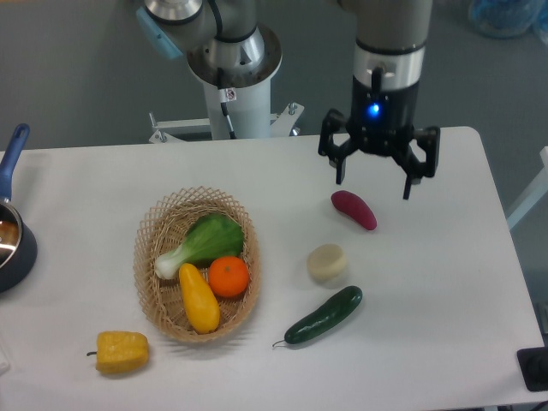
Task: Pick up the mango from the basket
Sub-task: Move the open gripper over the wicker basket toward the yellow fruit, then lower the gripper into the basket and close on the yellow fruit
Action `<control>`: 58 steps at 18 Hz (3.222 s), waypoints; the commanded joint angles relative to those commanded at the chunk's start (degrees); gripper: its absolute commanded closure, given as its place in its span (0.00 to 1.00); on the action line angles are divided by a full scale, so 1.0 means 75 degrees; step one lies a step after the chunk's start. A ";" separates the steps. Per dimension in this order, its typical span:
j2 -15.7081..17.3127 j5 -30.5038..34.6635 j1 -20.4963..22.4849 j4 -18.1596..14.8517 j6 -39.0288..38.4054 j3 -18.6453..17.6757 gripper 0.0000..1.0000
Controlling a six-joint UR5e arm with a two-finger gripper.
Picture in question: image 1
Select yellow bell pepper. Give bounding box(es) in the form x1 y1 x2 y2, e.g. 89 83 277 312
86 331 149 375

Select green cucumber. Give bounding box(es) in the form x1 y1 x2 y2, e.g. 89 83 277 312
272 285 363 348

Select orange fruit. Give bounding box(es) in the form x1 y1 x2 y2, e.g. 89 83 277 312
208 256 250 298

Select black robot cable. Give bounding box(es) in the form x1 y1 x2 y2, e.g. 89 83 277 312
206 0 238 140

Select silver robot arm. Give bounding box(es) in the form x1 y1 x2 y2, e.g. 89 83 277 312
136 1 440 187

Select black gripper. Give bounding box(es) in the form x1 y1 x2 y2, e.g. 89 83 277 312
317 74 442 201

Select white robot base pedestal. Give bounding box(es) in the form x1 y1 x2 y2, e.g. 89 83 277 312
149 23 305 143

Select purple sweet potato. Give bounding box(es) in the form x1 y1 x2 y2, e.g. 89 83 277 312
331 190 378 231

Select yellow mango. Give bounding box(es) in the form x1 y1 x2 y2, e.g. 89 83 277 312
179 263 220 334

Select white frame at right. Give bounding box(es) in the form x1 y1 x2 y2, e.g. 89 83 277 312
506 146 547 230

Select clear plastic bag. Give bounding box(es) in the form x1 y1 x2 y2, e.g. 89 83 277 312
468 1 547 45

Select woven wicker basket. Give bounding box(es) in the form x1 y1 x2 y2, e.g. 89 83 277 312
132 186 262 344

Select blue saucepan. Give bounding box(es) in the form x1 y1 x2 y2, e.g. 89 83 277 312
1 123 38 293

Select green bok choy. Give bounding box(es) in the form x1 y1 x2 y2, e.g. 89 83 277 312
154 213 244 280

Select black device at edge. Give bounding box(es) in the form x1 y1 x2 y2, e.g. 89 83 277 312
516 347 548 392

